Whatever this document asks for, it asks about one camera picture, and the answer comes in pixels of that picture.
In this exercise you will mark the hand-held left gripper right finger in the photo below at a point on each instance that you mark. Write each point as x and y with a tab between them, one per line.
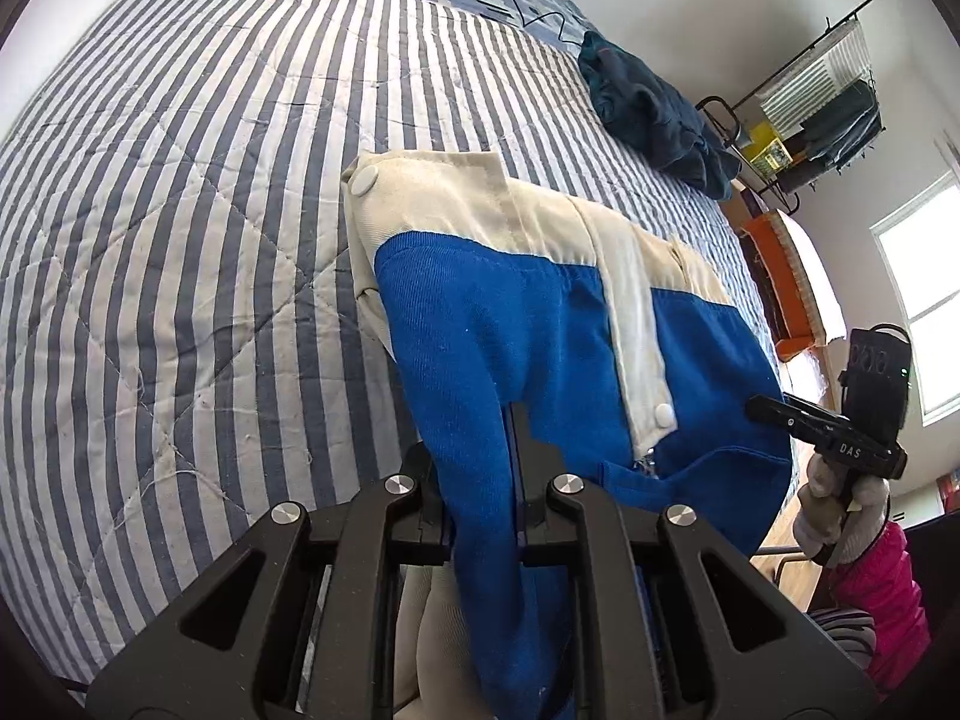
532	480

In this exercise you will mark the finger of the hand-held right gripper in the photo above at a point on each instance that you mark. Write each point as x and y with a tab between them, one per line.
787	416

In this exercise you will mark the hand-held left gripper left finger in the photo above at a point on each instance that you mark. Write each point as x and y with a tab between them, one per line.
420	517

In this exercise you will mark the beige and blue jacket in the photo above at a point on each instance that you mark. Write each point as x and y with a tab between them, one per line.
487	330

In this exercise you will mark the person's right forearm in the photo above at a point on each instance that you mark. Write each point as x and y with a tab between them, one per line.
885	600

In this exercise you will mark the black metal clothes rack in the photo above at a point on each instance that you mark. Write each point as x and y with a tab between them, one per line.
795	58

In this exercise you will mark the person's right hand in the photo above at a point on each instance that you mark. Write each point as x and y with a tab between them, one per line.
817	517

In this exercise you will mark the window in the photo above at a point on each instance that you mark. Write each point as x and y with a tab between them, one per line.
922	262

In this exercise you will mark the dark wooden cabinet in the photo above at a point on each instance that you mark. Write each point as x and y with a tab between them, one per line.
937	562

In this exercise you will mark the grey striped garment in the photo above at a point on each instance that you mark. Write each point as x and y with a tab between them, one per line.
847	630

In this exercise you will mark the yellow box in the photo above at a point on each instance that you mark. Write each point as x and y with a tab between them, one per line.
772	150

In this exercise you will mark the dark hanging garment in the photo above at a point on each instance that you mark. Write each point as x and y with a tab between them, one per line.
844	124

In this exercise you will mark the white striped hanging cloth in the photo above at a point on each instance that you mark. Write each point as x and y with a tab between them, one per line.
817	79

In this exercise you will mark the dark blue garment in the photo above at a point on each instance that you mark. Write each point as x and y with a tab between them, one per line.
645	105

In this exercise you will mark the blue white striped bedspread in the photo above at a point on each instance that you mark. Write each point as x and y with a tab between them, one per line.
187	202

